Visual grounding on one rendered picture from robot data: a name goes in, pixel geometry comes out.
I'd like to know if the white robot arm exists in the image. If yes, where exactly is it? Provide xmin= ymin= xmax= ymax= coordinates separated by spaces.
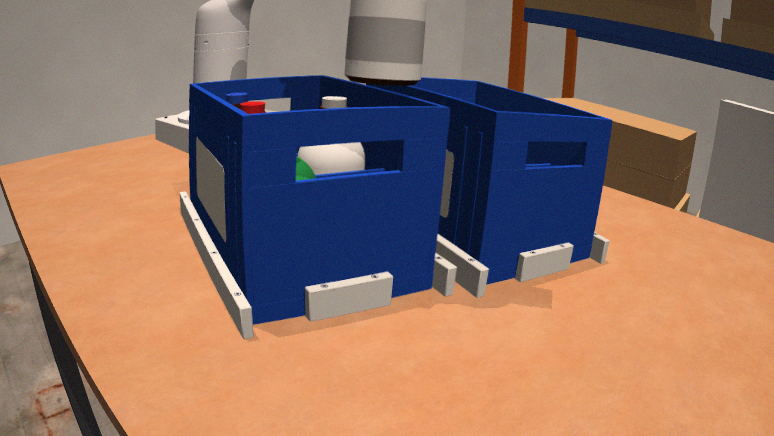
xmin=193 ymin=0 xmax=254 ymax=83

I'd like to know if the blue plastic crate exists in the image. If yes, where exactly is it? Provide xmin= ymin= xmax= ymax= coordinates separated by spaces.
xmin=366 ymin=77 xmax=612 ymax=285
xmin=189 ymin=75 xmax=450 ymax=325

